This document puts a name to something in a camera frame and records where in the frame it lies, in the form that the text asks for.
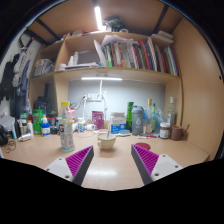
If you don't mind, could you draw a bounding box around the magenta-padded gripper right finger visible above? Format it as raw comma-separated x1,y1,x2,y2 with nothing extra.
130,143,184,186

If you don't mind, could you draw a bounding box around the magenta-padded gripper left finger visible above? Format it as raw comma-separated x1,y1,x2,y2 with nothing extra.
44,145,95,186

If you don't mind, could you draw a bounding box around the clear yellow-capped drink bottle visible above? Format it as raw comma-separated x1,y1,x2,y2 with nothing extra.
58,101,76,153

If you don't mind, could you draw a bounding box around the flat round red coaster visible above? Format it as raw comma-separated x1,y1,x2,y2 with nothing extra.
134,142,152,151

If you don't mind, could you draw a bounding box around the cream ceramic cup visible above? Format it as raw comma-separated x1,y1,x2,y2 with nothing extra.
97,132,117,150

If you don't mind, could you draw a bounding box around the small white labelled jar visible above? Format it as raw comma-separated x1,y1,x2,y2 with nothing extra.
77,117,87,133

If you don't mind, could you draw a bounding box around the grey-blue tube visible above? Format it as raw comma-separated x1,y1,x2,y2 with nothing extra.
116,129,132,137

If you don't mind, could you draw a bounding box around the white tape roll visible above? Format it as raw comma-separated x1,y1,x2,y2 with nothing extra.
85,123,98,132

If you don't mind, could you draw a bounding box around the white-lidded brown spread jar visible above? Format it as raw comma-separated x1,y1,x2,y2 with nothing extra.
159,121,171,140

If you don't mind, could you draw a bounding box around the grey shaker bottle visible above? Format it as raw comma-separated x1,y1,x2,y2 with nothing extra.
131,105,145,136

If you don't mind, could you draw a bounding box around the brown mug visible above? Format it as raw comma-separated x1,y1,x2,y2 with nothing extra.
170,124,185,141

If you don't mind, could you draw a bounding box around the blue plastic bag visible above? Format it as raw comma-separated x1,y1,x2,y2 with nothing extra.
143,106,165,134

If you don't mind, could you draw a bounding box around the white and blue carton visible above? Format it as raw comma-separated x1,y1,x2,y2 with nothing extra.
109,112,127,135

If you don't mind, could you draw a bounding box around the magenta pouch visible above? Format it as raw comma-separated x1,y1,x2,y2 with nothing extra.
91,110,105,130

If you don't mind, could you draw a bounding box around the blue-capped white bottle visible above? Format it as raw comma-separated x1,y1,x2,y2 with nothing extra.
40,122,52,137

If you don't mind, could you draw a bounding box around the white jar with red label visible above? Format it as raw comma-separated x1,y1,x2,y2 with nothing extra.
68,107,77,122

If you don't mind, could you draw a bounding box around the green glass bottle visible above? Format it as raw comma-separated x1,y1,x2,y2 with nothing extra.
125,101,134,132

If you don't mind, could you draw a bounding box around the gold-capped clear bottle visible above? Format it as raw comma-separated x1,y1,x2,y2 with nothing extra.
146,98,154,134

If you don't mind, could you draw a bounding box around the clear glass bottle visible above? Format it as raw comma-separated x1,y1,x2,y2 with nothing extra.
166,96,178,127

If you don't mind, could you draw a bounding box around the green lidded container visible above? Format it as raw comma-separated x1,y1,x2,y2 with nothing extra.
31,109,44,135

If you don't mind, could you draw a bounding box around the black box device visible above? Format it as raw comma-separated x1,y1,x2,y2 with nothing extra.
34,96,48,113

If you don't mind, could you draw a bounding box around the white led light bar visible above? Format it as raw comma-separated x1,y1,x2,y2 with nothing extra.
80,76,123,82

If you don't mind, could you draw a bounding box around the wooden shelf unit with books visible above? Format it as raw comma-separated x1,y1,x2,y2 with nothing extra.
28,29,184,134

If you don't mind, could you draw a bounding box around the black hanging garment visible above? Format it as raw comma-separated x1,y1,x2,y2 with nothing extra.
0,53,21,101

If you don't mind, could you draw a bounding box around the light grey hanging garment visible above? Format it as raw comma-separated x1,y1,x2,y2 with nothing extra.
11,34,41,98

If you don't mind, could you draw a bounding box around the ceiling tube light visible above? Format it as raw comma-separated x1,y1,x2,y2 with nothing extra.
93,4,104,32

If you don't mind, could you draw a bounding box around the white wall power strip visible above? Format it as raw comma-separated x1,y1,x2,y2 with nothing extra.
85,93,104,102

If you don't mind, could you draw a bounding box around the white charging cable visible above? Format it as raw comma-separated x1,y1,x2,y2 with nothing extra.
98,79,109,118

